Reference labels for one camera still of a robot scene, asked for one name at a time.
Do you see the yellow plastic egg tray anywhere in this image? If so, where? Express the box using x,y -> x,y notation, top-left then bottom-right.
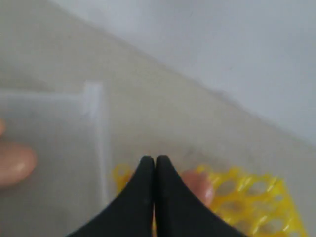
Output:
112,163 -> 309,237

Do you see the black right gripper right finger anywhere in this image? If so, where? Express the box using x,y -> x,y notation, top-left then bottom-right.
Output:
155,155 -> 245,237

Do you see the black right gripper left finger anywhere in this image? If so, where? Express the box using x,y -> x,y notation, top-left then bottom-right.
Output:
69,156 -> 155,237

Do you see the brown egg top back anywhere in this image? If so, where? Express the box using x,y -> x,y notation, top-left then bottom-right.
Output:
0,119 -> 5,136

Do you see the clear plastic box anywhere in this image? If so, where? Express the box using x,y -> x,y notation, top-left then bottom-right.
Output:
0,82 -> 110,237

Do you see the brown egg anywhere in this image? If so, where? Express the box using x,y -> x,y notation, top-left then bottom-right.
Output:
181,169 -> 215,206
0,142 -> 37,187
0,119 -> 5,136

